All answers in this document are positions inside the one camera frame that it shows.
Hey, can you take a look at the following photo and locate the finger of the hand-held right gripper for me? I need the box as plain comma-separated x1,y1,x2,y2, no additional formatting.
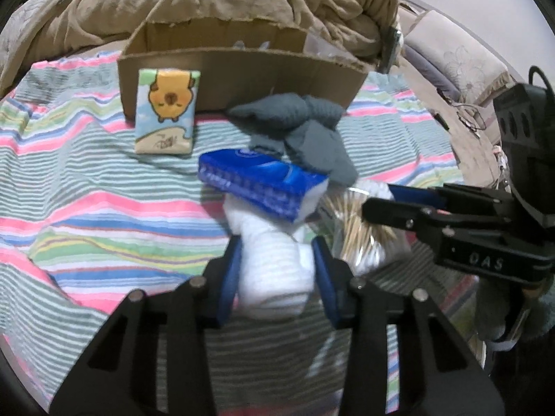
361,198,452,237
387,183,452,209

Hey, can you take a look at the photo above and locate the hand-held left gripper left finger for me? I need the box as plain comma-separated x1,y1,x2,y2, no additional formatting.
49,235,244,416

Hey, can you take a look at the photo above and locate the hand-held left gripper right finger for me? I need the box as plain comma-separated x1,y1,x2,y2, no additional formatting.
311,236,506,416

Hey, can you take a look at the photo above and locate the bag of cotton swabs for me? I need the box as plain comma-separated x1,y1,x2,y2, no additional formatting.
318,181,412,277

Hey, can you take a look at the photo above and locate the white sock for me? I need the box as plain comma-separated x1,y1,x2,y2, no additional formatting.
224,191,319,319

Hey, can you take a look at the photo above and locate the blue tissue pack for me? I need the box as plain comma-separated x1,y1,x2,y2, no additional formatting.
198,148,329,224

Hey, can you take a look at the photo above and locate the grey sock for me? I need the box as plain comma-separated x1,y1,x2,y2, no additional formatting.
226,94,359,185

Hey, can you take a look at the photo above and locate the cartoon print tissue pack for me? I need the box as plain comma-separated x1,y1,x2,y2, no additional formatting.
134,68,202,157

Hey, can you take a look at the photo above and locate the cardboard box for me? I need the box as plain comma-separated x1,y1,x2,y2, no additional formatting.
117,16,369,122

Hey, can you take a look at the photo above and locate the striped bed sheet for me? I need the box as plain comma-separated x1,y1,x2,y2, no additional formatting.
0,50,490,412

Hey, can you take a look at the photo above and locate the floral pillow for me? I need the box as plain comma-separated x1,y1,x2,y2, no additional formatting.
403,9,516,107

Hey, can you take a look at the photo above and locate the brown blanket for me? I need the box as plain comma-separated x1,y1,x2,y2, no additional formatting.
0,0,400,96

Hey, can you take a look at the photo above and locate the grey quilt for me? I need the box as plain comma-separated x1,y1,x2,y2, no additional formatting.
0,0,83,79

